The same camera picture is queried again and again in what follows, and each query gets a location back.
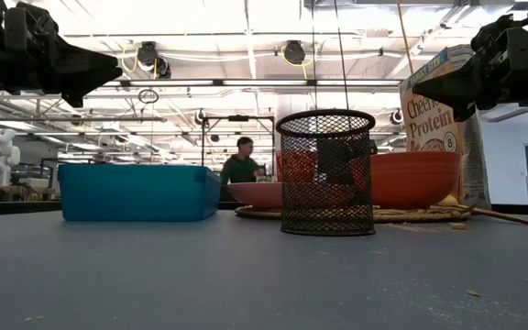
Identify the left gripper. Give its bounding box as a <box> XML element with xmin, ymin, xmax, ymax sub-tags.
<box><xmin>0</xmin><ymin>0</ymin><xmax>123</xmax><ymax>109</ymax></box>

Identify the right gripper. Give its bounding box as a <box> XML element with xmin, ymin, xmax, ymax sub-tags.
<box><xmin>412</xmin><ymin>0</ymin><xmax>528</xmax><ymax>123</ymax></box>

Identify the orange Cheerios cereal box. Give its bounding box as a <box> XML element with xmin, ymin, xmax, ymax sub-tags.
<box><xmin>399</xmin><ymin>44</ymin><xmax>493</xmax><ymax>208</ymax></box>

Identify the red bowl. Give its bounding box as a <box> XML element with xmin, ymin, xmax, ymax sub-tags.
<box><xmin>368</xmin><ymin>150</ymin><xmax>463</xmax><ymax>211</ymax></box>

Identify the wooden spoon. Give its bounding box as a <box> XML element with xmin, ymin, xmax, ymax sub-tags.
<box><xmin>436</xmin><ymin>194</ymin><xmax>528</xmax><ymax>226</ymax></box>

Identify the black mesh cup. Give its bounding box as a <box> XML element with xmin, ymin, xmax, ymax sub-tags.
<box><xmin>276</xmin><ymin>108</ymin><xmax>377</xmax><ymax>237</ymax></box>

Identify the pink plate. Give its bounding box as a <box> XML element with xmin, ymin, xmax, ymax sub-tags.
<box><xmin>226</xmin><ymin>181</ymin><xmax>284</xmax><ymax>211</ymax></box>

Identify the white robot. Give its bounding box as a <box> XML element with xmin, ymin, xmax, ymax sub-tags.
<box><xmin>0</xmin><ymin>127</ymin><xmax>21</xmax><ymax>187</ymax></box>

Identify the teal plastic bin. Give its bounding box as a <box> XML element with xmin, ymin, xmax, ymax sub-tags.
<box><xmin>57</xmin><ymin>163</ymin><xmax>223</xmax><ymax>223</ymax></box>

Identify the person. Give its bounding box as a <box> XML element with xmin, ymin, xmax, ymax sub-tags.
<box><xmin>220</xmin><ymin>136</ymin><xmax>266</xmax><ymax>187</ymax></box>

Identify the round woven placemat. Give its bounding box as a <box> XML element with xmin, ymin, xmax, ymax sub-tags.
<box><xmin>235</xmin><ymin>203</ymin><xmax>475</xmax><ymax>225</ymax></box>

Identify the yellow cable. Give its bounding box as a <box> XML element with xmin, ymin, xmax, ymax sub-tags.
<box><xmin>395</xmin><ymin>0</ymin><xmax>416</xmax><ymax>78</ymax></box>

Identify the thin black hanging cable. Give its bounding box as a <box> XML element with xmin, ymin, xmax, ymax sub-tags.
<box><xmin>310</xmin><ymin>0</ymin><xmax>316</xmax><ymax>111</ymax></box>

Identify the black metal rack frame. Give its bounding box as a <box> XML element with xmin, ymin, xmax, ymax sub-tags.
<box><xmin>202</xmin><ymin>115</ymin><xmax>277</xmax><ymax>180</ymax></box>

